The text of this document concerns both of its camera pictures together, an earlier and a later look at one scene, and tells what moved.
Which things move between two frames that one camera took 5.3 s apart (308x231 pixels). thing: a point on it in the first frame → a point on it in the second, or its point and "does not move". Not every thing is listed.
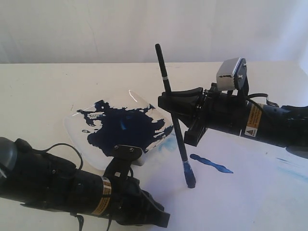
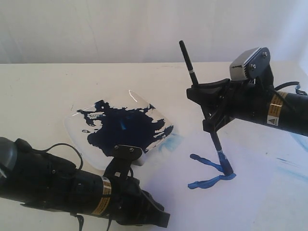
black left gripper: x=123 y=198 does not move
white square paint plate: x=124 y=119 does not move
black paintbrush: x=189 y=173 → x=226 y=166
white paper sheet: x=242 y=183 does not move
